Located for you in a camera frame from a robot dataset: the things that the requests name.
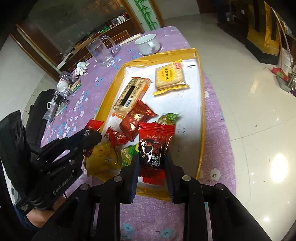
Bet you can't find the salted egg yolk biscuit pack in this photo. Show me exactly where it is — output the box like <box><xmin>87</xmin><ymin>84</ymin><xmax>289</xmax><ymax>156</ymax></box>
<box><xmin>152</xmin><ymin>59</ymin><xmax>189</xmax><ymax>95</ymax></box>

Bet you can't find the large dark red snack bag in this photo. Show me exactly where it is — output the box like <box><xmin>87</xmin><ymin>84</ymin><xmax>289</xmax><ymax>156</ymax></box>
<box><xmin>119</xmin><ymin>100</ymin><xmax>158</xmax><ymax>142</ymax></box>

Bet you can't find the yellow cheese crackers bag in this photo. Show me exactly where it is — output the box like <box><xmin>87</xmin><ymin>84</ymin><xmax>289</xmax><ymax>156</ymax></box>
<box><xmin>85</xmin><ymin>143</ymin><xmax>121</xmax><ymax>176</ymax></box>

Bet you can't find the white ceramic cup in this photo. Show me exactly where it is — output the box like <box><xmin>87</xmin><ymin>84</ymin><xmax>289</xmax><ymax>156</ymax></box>
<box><xmin>135</xmin><ymin>34</ymin><xmax>161</xmax><ymax>56</ymax></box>

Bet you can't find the glass beer mug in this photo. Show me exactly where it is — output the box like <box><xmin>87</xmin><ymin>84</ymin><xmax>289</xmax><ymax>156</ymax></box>
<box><xmin>86</xmin><ymin>35</ymin><xmax>116</xmax><ymax>66</ymax></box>

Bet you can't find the yellow blue booklet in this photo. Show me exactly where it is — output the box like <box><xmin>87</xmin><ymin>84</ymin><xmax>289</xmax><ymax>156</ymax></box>
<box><xmin>55</xmin><ymin>102</ymin><xmax>67</xmax><ymax>117</ymax></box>

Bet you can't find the red black candy packet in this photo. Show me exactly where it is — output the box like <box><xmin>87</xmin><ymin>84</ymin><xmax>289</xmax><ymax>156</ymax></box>
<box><xmin>138</xmin><ymin>123</ymin><xmax>175</xmax><ymax>186</ymax></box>

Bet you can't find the green biscuit packet on table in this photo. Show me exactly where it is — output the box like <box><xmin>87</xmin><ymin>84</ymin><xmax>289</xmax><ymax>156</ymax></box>
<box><xmin>70</xmin><ymin>80</ymin><xmax>81</xmax><ymax>93</ymax></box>

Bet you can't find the orange cracker pack with barcode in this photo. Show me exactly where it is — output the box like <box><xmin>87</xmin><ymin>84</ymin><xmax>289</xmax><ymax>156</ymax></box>
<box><xmin>112</xmin><ymin>77</ymin><xmax>151</xmax><ymax>119</ymax></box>

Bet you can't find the black smartphone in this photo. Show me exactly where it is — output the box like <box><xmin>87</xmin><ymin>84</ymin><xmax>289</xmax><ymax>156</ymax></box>
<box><xmin>49</xmin><ymin>104</ymin><xmax>58</xmax><ymax>123</ymax></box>

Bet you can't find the green snack packet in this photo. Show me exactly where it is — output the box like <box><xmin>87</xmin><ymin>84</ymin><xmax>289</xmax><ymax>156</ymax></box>
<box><xmin>157</xmin><ymin>113</ymin><xmax>179</xmax><ymax>126</ymax></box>
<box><xmin>121</xmin><ymin>143</ymin><xmax>139</xmax><ymax>167</ymax></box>

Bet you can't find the wooden sideboard cabinet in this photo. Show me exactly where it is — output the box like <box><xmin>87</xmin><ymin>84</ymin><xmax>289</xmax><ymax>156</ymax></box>
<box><xmin>9</xmin><ymin>0</ymin><xmax>165</xmax><ymax>82</ymax></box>

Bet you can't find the left hand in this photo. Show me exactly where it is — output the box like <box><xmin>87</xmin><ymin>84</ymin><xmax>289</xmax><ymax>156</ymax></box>
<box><xmin>26</xmin><ymin>195</ymin><xmax>66</xmax><ymax>228</ymax></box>

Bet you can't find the black leather chair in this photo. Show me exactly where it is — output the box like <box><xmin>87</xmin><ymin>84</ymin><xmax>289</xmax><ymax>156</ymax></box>
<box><xmin>26</xmin><ymin>89</ymin><xmax>55</xmax><ymax>151</ymax></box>

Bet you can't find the small red candy packet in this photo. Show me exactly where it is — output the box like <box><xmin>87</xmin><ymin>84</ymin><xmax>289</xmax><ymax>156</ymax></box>
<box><xmin>104</xmin><ymin>127</ymin><xmax>128</xmax><ymax>148</ymax></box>

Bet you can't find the white glove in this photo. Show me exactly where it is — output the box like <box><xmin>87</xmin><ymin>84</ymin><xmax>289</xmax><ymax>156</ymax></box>
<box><xmin>74</xmin><ymin>62</ymin><xmax>90</xmax><ymax>76</ymax></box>

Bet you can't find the yellow cardboard tray box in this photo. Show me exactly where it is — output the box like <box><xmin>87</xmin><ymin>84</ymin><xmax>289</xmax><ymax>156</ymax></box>
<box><xmin>82</xmin><ymin>48</ymin><xmax>206</xmax><ymax>202</ymax></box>

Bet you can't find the white bucket with mop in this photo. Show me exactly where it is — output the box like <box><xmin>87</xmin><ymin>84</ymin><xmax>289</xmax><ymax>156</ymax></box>
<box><xmin>271</xmin><ymin>8</ymin><xmax>295</xmax><ymax>96</ymax></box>

